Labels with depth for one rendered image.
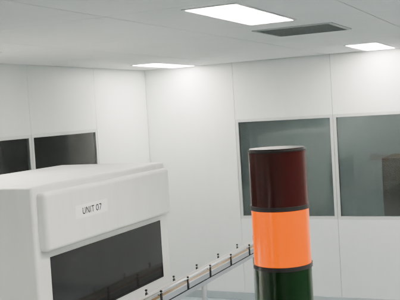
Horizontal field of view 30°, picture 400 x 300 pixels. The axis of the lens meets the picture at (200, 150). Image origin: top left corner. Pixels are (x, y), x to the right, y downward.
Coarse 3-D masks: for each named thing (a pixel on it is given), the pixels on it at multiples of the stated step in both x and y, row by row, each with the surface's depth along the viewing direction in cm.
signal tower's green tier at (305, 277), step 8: (256, 272) 63; (264, 272) 62; (296, 272) 62; (304, 272) 62; (256, 280) 64; (264, 280) 62; (272, 280) 62; (280, 280) 62; (288, 280) 62; (296, 280) 62; (304, 280) 62; (256, 288) 64; (264, 288) 62; (272, 288) 62; (280, 288) 62; (288, 288) 62; (296, 288) 62; (304, 288) 62; (312, 288) 63; (264, 296) 63; (272, 296) 62; (280, 296) 62; (288, 296) 62; (296, 296) 62; (304, 296) 62; (312, 296) 63
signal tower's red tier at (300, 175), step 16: (256, 160) 62; (272, 160) 61; (288, 160) 61; (304, 160) 62; (256, 176) 62; (272, 176) 61; (288, 176) 61; (304, 176) 62; (256, 192) 62; (272, 192) 61; (288, 192) 61; (304, 192) 62
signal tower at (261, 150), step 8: (248, 152) 63; (256, 152) 62; (264, 152) 61; (272, 152) 61; (280, 152) 61; (256, 208) 62; (264, 208) 62; (272, 208) 61; (280, 208) 61; (288, 208) 61; (296, 208) 61; (304, 208) 62; (312, 264) 63; (272, 272) 62; (280, 272) 62; (288, 272) 61
